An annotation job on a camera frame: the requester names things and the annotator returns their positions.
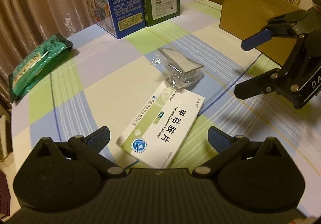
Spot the brown cardboard box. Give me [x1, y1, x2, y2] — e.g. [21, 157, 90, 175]
[219, 0, 301, 66]

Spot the white tablet medicine box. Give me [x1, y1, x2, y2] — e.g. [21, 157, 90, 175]
[116, 82, 205, 169]

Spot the checkered tablecloth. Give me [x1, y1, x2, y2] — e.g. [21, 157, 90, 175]
[11, 0, 320, 216]

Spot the clear plastic packet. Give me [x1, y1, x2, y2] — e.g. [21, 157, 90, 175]
[151, 47, 204, 91]

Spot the green tea packet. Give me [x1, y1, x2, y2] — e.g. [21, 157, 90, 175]
[8, 33, 72, 103]

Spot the beige curtain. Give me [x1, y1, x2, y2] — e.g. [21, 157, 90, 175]
[1, 0, 92, 110]

